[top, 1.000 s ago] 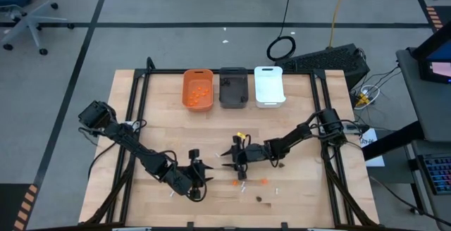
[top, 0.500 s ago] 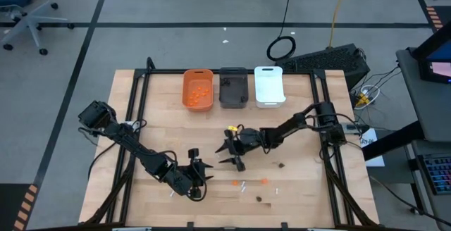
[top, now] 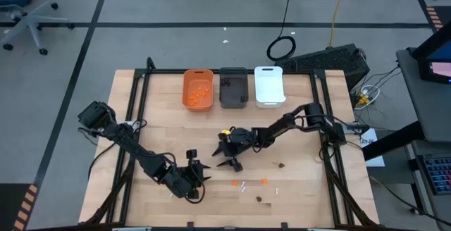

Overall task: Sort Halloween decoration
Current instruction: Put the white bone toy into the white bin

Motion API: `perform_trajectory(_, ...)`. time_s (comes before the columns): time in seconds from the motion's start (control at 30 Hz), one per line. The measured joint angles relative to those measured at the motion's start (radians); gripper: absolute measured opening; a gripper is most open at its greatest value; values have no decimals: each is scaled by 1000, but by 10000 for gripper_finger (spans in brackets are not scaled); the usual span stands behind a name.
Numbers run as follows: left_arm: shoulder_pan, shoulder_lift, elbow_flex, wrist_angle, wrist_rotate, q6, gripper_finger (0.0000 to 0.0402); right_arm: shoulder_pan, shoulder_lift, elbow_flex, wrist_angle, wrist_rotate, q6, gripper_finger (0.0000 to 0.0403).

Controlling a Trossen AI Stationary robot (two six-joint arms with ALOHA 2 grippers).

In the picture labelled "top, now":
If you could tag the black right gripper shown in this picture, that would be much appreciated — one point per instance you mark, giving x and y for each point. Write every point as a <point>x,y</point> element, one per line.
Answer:
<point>237,141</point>

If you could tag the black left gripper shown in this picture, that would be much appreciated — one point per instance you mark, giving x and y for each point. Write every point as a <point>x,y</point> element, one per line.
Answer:
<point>183,181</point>

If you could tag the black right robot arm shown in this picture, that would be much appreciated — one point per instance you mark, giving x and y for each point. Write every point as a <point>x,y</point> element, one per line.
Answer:
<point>282,125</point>

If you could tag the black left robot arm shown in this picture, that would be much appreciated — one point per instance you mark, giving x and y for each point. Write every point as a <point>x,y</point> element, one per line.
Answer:
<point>137,150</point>

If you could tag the yellow tape tag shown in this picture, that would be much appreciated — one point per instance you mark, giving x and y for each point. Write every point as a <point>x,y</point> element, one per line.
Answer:
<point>225,131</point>

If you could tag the dark grey plastic bin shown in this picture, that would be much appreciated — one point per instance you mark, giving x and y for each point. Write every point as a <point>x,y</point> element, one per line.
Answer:
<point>233,93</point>

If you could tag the orange plastic bin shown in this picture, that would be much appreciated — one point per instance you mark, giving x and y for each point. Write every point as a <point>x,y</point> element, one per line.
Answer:
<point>202,81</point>

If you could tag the white plastic bin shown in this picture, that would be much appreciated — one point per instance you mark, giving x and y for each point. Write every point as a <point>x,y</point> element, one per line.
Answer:
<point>269,86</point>

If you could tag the black computer tower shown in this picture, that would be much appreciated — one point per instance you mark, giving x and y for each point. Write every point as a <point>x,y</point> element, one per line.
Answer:
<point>324,62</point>

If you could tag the power strip yellow plugs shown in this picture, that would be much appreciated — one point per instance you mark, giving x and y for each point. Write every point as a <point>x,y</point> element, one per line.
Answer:
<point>363,100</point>

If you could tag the white paper sheet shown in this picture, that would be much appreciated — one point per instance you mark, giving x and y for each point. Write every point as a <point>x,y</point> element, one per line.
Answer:
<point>376,161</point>

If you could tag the black desk support beam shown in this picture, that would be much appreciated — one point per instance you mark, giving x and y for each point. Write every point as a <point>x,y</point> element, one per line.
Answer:
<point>394,143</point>

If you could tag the black hazard striped mat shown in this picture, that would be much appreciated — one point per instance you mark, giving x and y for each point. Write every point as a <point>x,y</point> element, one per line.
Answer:
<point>435,18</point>
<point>14,203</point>

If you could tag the grey keyboard shelf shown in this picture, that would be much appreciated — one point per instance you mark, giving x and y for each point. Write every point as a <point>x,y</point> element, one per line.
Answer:
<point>423,146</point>

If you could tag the grey desk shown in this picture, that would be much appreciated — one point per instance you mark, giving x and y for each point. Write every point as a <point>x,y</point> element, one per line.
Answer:
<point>423,118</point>

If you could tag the backlit computer keyboard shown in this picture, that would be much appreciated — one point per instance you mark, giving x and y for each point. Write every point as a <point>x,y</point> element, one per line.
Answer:
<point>438,174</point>

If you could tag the office chair base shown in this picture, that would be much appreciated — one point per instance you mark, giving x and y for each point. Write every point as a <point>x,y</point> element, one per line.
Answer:
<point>31,25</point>

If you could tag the black computer monitor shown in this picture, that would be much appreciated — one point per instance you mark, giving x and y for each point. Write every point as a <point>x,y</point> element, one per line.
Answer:
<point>437,65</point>

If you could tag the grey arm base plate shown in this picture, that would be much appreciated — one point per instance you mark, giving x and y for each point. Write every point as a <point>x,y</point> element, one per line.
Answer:
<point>128,124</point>
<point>353,128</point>

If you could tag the black aluminium table frame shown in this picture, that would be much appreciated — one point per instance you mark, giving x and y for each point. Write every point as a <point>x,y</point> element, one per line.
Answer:
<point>165,71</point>

